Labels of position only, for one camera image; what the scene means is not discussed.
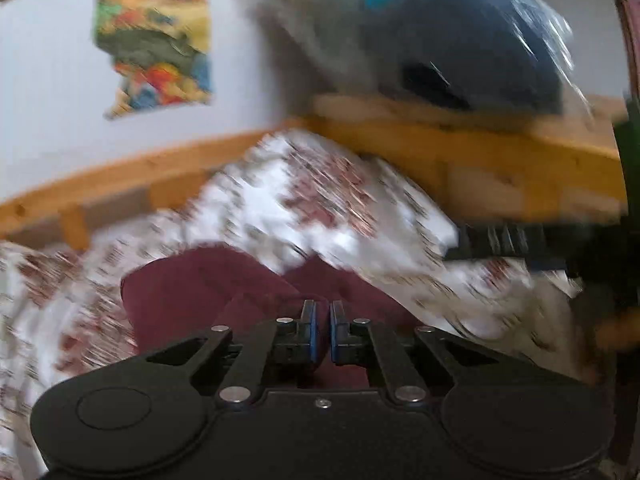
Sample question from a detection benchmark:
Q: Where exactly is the plastic-wrapped blue bedding bundle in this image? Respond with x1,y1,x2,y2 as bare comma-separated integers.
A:
225,0,597,117

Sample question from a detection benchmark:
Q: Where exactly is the wooden bed frame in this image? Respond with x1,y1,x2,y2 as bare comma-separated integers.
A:
0,94,629,254

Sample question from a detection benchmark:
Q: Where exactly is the torn landscape wall poster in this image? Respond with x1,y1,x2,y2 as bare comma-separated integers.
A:
91,0,214,122

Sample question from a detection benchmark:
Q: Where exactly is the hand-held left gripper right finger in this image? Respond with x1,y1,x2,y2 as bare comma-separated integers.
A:
329,300,502,406

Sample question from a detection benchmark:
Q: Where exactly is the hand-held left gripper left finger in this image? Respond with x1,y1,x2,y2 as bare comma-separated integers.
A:
146,300,320,406

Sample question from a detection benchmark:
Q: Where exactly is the maroon long-sleeve shirt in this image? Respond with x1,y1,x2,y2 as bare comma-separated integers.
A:
120,241,427,392

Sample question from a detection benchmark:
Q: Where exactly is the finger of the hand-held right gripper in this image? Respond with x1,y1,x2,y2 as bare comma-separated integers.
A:
442,222,569,267

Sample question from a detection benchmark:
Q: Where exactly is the white floral satin blanket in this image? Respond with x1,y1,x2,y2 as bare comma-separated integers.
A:
0,129,601,480

